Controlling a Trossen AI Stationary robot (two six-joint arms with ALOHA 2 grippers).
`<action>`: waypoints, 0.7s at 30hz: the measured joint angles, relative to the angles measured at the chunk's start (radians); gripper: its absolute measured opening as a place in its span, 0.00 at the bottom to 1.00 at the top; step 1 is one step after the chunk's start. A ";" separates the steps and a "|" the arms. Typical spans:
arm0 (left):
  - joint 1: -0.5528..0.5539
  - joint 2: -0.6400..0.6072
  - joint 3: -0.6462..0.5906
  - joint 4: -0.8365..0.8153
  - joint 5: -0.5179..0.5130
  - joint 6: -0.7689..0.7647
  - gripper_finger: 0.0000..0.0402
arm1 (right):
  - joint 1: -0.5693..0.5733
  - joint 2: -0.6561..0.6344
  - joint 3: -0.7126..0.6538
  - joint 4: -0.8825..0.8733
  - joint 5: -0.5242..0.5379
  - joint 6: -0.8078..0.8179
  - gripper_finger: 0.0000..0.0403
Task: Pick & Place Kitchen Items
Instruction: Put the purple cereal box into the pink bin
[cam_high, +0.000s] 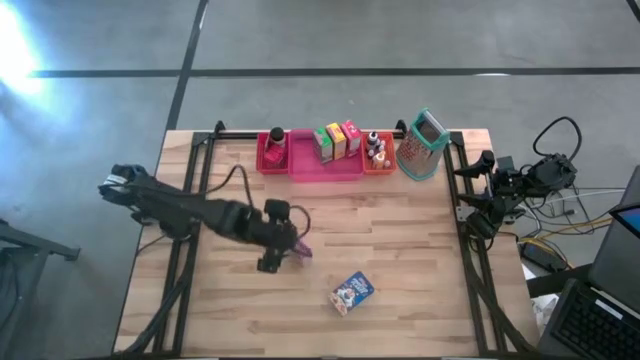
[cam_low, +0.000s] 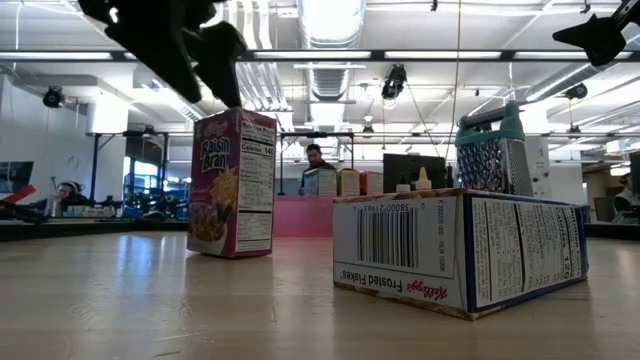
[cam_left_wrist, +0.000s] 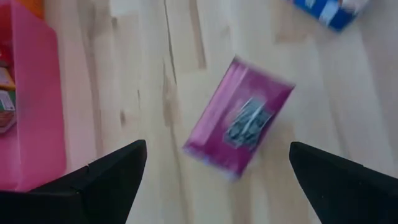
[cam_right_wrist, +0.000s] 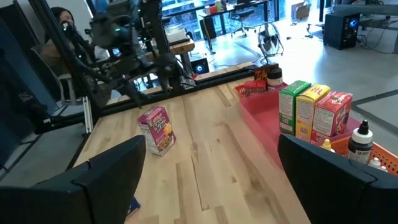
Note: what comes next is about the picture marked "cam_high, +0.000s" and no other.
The computer monitor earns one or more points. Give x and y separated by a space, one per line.
615 260

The small yellow carton box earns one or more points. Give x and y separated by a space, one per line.
336 141

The black aluminium rig frame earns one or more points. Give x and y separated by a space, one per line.
227 135

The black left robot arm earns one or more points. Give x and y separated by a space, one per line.
175 207

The Raisin Bran cereal box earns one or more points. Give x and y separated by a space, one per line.
304 249

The black metal stand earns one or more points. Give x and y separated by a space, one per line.
30 242

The small orange plastic basket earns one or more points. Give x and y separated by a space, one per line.
390 170

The small red plastic basket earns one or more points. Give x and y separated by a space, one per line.
267 170

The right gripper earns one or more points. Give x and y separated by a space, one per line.
507 187

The white crumpled bag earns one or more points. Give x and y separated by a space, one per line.
545 312

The black keyboard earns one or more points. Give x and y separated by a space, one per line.
600 335

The pink plastic tray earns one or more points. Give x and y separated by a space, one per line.
305 167

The Frosted Flakes cereal box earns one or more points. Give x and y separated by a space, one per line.
351 292

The small red cereal box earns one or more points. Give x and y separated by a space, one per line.
352 137

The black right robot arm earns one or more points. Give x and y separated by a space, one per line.
550 172

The grey metal mounting plate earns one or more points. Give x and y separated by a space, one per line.
462 212

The steel box grater teal trim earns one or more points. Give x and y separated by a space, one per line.
420 155

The black power brick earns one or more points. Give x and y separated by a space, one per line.
540 256

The large black dropper bottle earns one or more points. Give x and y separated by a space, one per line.
372 138

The spice jar purple label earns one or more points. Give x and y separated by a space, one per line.
277 134

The small green carton box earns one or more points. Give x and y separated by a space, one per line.
324 145

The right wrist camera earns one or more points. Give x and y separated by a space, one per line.
506 164

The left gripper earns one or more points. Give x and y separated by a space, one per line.
275 237

